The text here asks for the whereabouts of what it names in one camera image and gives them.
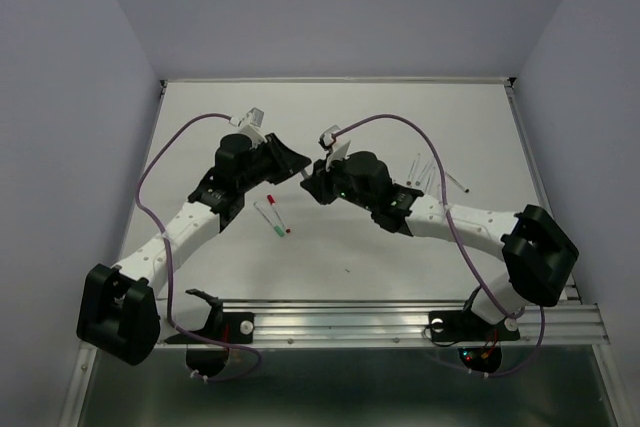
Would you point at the dark red capped pen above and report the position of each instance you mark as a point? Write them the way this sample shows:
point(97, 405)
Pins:
point(413, 171)

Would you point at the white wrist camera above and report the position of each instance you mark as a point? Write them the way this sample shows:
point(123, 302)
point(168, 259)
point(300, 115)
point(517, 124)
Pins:
point(250, 125)
point(336, 150)

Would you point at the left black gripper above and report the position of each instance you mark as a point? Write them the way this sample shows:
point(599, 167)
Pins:
point(287, 163)

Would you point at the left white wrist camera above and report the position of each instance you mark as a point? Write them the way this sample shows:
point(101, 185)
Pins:
point(250, 125)

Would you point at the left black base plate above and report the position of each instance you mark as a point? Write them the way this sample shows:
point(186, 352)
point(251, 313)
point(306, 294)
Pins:
point(220, 350)

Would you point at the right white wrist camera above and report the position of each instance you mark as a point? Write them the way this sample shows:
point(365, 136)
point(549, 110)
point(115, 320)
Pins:
point(336, 150)

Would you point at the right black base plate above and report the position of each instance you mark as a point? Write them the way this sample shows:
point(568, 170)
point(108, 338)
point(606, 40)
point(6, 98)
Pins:
point(477, 342)

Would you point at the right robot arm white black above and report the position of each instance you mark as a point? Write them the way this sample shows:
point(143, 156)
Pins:
point(538, 255)

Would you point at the aluminium front rail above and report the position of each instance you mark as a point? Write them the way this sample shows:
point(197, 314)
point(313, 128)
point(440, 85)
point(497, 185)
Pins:
point(385, 324)

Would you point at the green white pen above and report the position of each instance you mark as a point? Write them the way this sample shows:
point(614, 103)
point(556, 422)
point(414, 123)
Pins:
point(273, 225)

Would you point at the purple capped pen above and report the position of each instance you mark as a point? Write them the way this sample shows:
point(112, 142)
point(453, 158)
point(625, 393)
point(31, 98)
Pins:
point(430, 180)

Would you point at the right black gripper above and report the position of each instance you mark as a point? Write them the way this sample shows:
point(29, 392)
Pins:
point(319, 182)

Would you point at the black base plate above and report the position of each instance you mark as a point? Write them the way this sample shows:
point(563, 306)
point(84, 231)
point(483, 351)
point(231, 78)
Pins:
point(477, 342)
point(220, 350)

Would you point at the grey pen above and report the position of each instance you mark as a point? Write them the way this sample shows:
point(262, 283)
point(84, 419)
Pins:
point(425, 172)

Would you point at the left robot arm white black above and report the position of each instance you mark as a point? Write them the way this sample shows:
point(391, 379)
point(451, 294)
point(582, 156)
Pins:
point(119, 311)

